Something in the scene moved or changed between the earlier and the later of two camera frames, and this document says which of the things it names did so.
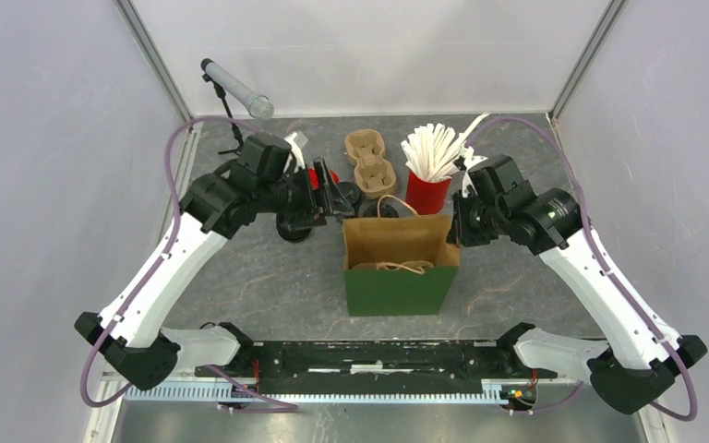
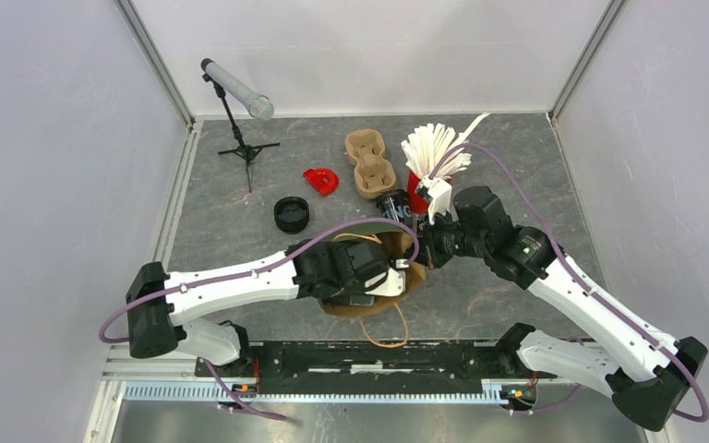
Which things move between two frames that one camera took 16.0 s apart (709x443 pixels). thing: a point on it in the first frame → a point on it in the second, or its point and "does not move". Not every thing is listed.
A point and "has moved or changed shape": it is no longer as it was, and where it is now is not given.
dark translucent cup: x=388 y=209 → x=394 y=205
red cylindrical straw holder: x=426 y=197 does not move
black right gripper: x=460 y=233 → x=433 y=257
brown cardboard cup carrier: x=374 y=176 does not move
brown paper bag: x=400 y=254 has moved or changed shape
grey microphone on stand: x=259 y=106 does not move
